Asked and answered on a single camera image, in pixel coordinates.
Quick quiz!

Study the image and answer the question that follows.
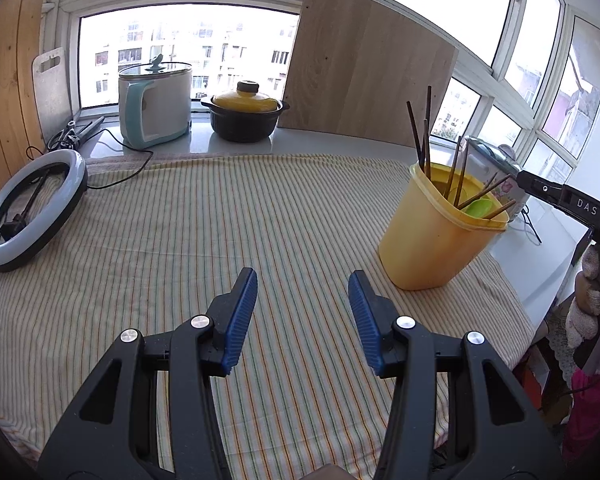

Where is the beige plush toy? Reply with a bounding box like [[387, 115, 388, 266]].
[[565, 244, 600, 351]]

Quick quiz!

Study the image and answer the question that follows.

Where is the yellow plastic container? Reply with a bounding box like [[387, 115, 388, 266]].
[[378, 161, 511, 292]]

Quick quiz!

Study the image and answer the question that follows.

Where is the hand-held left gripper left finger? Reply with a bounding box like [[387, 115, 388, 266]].
[[37, 267, 259, 480]]

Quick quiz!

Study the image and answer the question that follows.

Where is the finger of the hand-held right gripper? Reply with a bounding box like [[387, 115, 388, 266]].
[[516, 169, 569, 206]]

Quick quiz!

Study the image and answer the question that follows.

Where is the black casserole with yellow lid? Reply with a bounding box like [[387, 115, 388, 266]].
[[200, 80, 291, 143]]

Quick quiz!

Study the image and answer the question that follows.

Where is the green plastic spoon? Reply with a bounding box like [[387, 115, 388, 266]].
[[462, 198, 497, 218]]

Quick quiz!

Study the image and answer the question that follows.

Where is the white floral slow cooker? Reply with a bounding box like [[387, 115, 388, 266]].
[[465, 136, 528, 221]]

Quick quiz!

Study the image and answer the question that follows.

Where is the pine wood plank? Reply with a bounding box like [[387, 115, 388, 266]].
[[0, 0, 47, 203]]

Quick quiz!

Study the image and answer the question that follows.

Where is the black slow cooker cord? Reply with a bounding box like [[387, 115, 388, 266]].
[[520, 207, 543, 246]]

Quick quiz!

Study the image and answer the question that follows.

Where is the white ring light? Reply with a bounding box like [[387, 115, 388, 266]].
[[0, 149, 88, 273]]

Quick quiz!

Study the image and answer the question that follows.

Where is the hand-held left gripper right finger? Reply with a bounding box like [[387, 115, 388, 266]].
[[348, 270, 566, 480]]

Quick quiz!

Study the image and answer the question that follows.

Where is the white and teal electric pot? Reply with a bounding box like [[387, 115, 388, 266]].
[[117, 55, 195, 150]]

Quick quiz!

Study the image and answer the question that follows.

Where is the white cutting board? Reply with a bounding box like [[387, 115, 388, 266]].
[[33, 47, 74, 147]]

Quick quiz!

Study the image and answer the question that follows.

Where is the striped table cloth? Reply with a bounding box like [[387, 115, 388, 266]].
[[0, 152, 538, 480]]

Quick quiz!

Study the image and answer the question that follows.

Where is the light wooden board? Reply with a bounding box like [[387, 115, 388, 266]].
[[279, 0, 459, 150]]

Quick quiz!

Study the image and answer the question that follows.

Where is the bunch of chopsticks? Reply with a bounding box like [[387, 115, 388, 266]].
[[406, 85, 518, 221]]

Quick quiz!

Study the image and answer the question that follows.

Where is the pink cloth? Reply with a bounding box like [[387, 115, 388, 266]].
[[562, 367, 600, 463]]

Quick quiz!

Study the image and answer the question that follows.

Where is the black power cable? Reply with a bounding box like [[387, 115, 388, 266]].
[[26, 127, 153, 191]]

